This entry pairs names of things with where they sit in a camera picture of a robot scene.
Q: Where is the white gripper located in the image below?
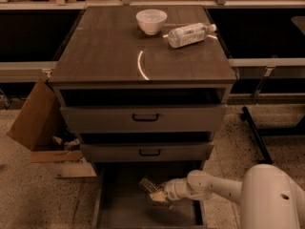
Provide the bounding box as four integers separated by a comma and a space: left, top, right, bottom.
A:
150, 178, 191, 203

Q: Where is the clear ribbed water bottle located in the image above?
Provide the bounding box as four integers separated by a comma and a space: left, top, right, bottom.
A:
139, 177, 161, 193

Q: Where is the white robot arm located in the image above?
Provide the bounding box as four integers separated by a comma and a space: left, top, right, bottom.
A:
150, 164, 305, 229

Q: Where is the grey open bottom drawer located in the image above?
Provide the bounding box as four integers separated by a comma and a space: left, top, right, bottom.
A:
93, 161, 206, 229

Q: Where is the grey middle drawer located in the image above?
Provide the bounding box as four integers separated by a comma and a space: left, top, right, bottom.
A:
81, 142, 214, 162

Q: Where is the grey top drawer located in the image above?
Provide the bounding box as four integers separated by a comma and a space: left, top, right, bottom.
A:
60, 105, 227, 134

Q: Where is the dark wooden drawer cabinet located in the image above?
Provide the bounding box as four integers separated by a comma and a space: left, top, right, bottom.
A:
48, 5, 238, 177

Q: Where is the white labelled water bottle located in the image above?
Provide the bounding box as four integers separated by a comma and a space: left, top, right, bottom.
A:
168, 23, 216, 49

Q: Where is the black wheeled stand base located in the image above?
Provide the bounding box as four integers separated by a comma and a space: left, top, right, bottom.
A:
240, 106, 305, 164

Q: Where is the open cardboard box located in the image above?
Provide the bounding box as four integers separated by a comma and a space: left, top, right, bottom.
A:
7, 80, 96, 178

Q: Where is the white plastic bowl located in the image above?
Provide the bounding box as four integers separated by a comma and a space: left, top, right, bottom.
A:
136, 9, 168, 35

